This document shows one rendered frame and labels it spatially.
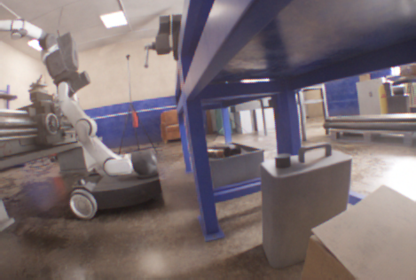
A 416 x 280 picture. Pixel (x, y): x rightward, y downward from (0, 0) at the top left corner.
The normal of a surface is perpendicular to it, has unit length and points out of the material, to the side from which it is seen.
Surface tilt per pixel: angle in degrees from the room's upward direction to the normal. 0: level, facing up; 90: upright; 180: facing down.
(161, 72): 90
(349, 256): 9
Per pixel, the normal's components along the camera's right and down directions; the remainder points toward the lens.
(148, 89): 0.20, 0.01
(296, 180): -0.02, 0.04
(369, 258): -0.11, -0.97
